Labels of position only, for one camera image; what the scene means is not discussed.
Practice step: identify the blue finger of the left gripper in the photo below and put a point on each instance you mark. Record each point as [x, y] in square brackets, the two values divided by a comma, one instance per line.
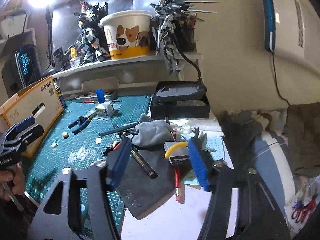
[25, 124]

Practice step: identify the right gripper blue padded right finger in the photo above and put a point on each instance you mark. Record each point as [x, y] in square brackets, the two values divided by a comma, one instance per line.
[201, 162]

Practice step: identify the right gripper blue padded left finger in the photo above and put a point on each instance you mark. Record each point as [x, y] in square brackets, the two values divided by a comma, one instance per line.
[117, 162]

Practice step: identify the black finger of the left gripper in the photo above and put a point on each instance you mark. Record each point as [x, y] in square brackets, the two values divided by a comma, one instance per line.
[32, 134]

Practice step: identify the black pen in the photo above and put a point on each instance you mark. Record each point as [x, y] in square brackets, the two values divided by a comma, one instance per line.
[144, 165]

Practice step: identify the blue capped square bottle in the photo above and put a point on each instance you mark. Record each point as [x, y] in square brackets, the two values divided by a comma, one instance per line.
[104, 108]

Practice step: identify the person's left hand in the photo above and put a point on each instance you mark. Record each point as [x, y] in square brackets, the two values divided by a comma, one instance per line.
[17, 178]

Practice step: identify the brown cardboard box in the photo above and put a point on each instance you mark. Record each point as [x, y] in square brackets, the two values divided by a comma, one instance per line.
[39, 99]

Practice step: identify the red pencil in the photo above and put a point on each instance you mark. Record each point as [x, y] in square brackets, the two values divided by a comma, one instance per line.
[177, 184]

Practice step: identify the dark green pen tool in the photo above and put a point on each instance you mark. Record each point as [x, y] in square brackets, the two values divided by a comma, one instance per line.
[119, 129]

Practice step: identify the green cutting mat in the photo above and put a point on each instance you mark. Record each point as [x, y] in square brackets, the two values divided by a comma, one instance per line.
[60, 148]

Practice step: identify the blue spray can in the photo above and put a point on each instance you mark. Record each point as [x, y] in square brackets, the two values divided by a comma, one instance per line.
[60, 95]

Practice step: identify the grey cloth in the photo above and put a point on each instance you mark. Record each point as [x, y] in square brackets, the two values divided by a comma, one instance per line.
[151, 132]

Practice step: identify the black computer tower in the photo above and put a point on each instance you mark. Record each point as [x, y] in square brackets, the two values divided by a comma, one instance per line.
[21, 69]

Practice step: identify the black desk lamp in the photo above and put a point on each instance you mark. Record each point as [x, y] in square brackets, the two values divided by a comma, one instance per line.
[52, 68]

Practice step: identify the black storage box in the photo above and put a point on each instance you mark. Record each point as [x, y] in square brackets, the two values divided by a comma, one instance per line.
[180, 100]

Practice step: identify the yellow capped glass bottle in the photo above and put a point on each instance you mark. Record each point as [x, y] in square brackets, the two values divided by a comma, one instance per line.
[75, 60]

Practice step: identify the dark robot model figure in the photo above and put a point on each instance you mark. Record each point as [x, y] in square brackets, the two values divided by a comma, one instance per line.
[93, 40]

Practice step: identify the red scissors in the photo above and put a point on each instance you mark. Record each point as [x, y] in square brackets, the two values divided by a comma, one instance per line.
[301, 213]

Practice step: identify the white shelf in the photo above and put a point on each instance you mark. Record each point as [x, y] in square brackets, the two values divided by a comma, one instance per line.
[108, 63]

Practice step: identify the corgi print paper bucket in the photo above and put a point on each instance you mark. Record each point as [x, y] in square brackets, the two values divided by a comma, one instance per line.
[127, 33]

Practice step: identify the grey winged robot model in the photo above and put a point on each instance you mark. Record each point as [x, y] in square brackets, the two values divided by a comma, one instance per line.
[174, 19]

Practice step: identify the white air conditioner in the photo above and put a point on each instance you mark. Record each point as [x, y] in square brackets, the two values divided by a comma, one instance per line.
[292, 31]

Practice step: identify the blue handled pliers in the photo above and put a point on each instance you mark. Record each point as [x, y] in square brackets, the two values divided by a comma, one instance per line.
[82, 122]

